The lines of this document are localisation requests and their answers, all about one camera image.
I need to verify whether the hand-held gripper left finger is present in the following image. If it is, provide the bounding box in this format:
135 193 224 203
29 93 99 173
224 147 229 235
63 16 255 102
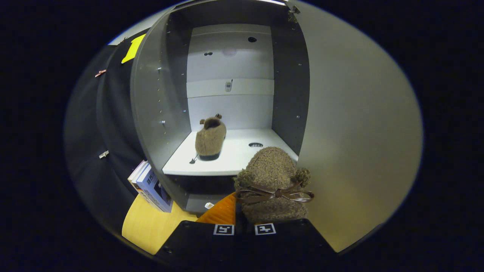
153 192 245 266

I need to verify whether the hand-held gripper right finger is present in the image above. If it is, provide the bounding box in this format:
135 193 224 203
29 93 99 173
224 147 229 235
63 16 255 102
245 218 338 267

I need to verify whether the brown fuzzy shoe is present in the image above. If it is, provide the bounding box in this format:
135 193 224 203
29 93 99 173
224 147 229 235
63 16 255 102
233 147 315 223
195 113 227 161

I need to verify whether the grey shoe cabinet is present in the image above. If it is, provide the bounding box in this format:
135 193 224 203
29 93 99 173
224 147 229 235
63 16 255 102
130 0 310 214

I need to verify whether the blue cover book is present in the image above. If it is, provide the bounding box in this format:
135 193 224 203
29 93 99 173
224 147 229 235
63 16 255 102
135 166 174 213

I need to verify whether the white cover book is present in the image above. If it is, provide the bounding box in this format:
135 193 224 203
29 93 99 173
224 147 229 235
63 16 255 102
128 160 150 189

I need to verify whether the black backdrop cloth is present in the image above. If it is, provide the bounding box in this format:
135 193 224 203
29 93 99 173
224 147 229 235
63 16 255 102
64 34 152 235

